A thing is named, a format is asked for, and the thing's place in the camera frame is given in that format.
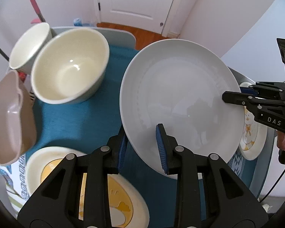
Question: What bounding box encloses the small white bowl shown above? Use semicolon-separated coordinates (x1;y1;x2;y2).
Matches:
9;22;52;74

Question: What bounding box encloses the beige pink oval dish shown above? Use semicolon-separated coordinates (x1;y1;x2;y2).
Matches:
0;70;37;166

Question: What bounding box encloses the person's right hand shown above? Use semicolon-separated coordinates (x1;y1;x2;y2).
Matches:
277;131;285;151

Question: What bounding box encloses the white panel door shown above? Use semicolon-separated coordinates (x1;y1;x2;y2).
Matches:
93;0;173;34

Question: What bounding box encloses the large cream bowl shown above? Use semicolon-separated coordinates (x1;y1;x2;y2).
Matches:
31;27;109;105

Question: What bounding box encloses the large white plate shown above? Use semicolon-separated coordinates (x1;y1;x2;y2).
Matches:
119;39;245;174

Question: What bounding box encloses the yellow cartoon plate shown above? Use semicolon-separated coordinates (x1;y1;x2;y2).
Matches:
25;146;150;227

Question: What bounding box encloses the duck cartoon plate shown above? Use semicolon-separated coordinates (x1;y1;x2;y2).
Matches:
239;107;267;161

